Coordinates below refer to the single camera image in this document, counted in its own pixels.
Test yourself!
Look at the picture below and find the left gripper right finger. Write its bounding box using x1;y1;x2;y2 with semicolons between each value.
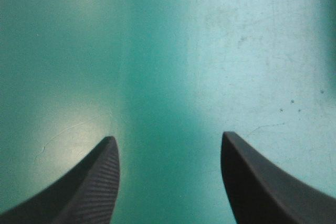
220;131;336;224

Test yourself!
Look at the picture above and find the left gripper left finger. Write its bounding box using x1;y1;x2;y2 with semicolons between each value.
0;135;121;224

